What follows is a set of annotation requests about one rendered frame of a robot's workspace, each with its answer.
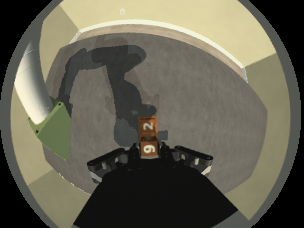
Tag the brown number cube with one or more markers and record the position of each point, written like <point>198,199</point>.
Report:
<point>149,146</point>
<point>148,125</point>

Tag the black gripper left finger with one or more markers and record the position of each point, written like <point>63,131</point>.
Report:
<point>98,167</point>

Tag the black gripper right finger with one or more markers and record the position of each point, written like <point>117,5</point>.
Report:
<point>194,159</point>

